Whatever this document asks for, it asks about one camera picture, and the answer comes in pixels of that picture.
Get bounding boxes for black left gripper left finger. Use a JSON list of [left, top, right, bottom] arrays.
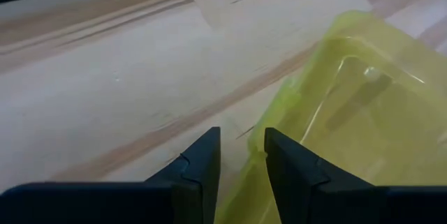
[[145, 126, 222, 224]]

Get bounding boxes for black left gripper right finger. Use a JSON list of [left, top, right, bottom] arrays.
[[264, 128, 380, 224]]

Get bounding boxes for yellow-green transparent supply box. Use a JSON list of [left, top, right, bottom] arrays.
[[213, 9, 447, 224]]

